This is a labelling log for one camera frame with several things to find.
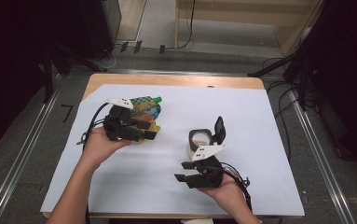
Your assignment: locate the black cabinet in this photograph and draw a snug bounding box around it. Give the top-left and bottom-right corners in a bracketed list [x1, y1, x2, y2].
[79, 0, 123, 62]

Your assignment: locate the black hanging cable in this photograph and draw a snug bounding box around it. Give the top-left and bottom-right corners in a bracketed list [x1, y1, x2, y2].
[163, 0, 197, 50]

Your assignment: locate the hand-held gripper cable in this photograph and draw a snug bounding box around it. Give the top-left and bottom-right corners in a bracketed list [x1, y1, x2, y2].
[221, 161, 254, 213]
[76, 102, 110, 224]

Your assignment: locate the person's left hand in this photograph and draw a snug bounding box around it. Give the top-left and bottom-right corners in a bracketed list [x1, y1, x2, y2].
[79, 125, 133, 171]

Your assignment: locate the long metal floor rail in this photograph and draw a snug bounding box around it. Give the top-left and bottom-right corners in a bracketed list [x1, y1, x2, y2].
[0, 88, 61, 224]
[289, 88, 357, 224]

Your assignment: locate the right hand-held gripper cable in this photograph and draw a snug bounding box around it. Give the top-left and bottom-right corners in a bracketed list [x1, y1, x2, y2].
[221, 161, 254, 213]

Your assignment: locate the yellow spouted pouch green cap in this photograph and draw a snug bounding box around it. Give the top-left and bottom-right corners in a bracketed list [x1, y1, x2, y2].
[129, 95, 164, 144]

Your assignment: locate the light wooden frame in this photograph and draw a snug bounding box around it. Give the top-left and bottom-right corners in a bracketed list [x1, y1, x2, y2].
[174, 0, 326, 58]

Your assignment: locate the left hand-held gripper cable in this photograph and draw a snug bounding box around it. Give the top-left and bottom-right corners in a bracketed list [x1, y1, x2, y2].
[76, 102, 110, 224]

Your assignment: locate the black floor cable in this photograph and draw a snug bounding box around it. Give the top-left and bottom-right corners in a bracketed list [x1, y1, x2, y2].
[266, 79, 301, 163]

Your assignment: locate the white floor cable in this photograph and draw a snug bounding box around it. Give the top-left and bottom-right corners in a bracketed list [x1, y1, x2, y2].
[93, 45, 121, 70]

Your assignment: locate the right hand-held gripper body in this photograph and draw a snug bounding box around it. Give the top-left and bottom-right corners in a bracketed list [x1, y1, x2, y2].
[189, 144, 227, 189]

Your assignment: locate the black upright stand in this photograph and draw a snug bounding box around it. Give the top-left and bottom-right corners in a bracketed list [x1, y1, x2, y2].
[40, 43, 56, 105]

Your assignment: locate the black tripod stand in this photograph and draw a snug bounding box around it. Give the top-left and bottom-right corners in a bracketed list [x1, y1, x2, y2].
[247, 52, 295, 78]

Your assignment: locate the dark curtain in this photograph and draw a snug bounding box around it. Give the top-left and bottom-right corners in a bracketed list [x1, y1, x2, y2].
[291, 0, 357, 171]
[0, 0, 84, 155]

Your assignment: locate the clear container with black lid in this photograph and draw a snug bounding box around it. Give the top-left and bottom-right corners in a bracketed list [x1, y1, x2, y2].
[187, 116, 227, 158]

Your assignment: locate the person's right hand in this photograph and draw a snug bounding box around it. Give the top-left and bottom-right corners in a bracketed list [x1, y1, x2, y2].
[198, 174, 251, 217]

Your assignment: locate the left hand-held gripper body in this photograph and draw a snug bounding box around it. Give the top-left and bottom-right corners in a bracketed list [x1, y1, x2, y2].
[103, 97, 137, 143]

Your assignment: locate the white paper sheet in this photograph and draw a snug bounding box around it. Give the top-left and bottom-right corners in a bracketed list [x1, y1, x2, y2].
[40, 83, 306, 217]

